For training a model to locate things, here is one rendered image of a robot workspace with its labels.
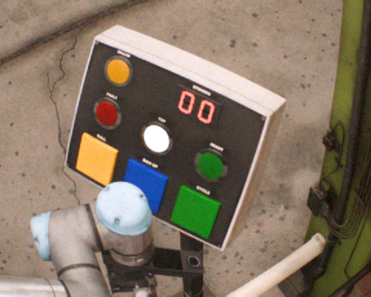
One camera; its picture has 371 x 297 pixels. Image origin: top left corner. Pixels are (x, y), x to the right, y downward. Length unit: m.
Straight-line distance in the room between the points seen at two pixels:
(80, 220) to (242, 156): 0.34
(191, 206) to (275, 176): 1.23
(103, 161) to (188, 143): 0.17
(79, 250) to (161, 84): 0.38
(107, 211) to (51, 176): 1.55
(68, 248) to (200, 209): 0.37
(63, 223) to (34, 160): 1.57
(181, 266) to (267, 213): 1.28
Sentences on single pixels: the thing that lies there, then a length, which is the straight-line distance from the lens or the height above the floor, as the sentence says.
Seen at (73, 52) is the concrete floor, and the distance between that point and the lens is 3.13.
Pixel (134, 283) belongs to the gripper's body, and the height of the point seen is 1.06.
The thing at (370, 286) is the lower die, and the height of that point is 0.98.
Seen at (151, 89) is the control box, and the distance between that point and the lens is 1.58.
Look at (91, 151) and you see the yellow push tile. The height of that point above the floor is 1.02.
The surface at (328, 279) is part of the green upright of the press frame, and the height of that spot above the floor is 0.50.
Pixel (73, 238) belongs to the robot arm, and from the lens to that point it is 1.33.
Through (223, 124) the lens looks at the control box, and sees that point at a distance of 1.54.
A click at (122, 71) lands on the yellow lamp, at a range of 1.59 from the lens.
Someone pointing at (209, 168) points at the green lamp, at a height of 1.09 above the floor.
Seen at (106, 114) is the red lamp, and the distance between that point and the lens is 1.64.
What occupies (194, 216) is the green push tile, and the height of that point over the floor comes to 1.01.
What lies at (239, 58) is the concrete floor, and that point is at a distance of 3.07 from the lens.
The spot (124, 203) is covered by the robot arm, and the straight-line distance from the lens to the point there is 1.32.
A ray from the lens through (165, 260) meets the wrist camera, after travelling 1.50.
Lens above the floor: 2.45
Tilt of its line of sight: 58 degrees down
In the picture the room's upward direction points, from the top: 2 degrees counter-clockwise
